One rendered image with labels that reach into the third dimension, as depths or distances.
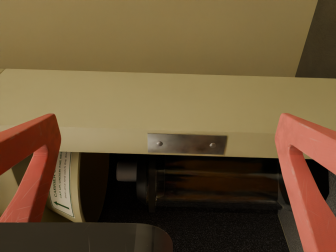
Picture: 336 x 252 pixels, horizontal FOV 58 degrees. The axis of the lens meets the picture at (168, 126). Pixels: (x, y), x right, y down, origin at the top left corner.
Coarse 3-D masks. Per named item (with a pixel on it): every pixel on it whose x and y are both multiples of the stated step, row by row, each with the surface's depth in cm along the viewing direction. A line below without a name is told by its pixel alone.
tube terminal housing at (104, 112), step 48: (0, 96) 30; (48, 96) 31; (96, 96) 31; (144, 96) 31; (192, 96) 31; (240, 96) 32; (288, 96) 32; (96, 144) 28; (144, 144) 28; (240, 144) 27; (0, 192) 32
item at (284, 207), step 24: (168, 168) 38; (192, 168) 38; (216, 168) 38; (240, 168) 38; (264, 168) 38; (168, 192) 38; (192, 192) 38; (216, 192) 38; (240, 192) 38; (264, 192) 38
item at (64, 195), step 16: (64, 160) 35; (80, 160) 35; (96, 160) 51; (64, 176) 35; (80, 176) 49; (96, 176) 50; (64, 192) 35; (80, 192) 47; (96, 192) 49; (64, 208) 37; (80, 208) 35; (96, 208) 46
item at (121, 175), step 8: (144, 160) 38; (120, 168) 41; (128, 168) 41; (136, 168) 39; (144, 168) 38; (120, 176) 41; (128, 176) 41; (136, 176) 39; (144, 176) 38; (136, 184) 39; (144, 184) 38; (136, 192) 39; (144, 192) 38; (144, 200) 39
